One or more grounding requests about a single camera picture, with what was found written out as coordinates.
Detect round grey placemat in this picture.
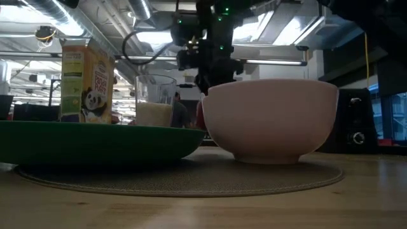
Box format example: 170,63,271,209
14,152,345,198

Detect glass of milk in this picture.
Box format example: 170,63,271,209
134,74,177,128

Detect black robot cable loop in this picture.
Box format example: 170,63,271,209
121,29,174,66

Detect hanging cable reel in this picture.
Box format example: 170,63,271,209
34,25,58,44

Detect green plate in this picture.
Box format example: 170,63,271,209
0,120,207,167

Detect yellow hanging cable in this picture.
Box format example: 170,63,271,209
363,31,370,88

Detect ceiling tube light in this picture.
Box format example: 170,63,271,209
244,59,308,67

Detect red apple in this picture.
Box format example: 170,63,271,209
195,100,209,131

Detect black aluminium table frame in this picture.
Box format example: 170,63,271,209
377,144,407,156

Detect panda puffs cereal box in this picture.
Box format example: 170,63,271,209
60,38,116,125

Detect person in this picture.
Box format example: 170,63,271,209
171,91,193,128

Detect white bowl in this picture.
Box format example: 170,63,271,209
201,78,340,165

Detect black low cabinet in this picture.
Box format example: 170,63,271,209
12,103,62,122

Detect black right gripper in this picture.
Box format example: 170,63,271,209
176,38,245,97

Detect black two-slot toaster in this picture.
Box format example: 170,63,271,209
319,88,379,155

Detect silver ventilation duct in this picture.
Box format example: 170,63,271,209
127,0,154,21

